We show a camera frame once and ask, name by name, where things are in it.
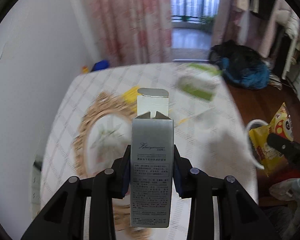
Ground yellow snack bag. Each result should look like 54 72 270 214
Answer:
246 103 294 177

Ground green white tissue box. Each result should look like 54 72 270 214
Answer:
177 63 221 101

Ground grey cosmetic carton box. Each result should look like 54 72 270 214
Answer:
130 88 174 228

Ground yellow cigarette box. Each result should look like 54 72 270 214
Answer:
122 86 140 112

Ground white round trash bin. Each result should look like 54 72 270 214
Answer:
245 119 268 170

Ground checked white tablecloth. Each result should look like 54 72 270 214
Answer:
40 63 258 206

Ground blue black clothes pile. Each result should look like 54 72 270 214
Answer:
208 40 270 89

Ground clothes rack with coats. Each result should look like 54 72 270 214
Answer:
242 0 300 80

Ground orange small bottle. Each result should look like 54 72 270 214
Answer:
82 66 89 74

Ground blue lid jar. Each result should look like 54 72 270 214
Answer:
91 60 110 72

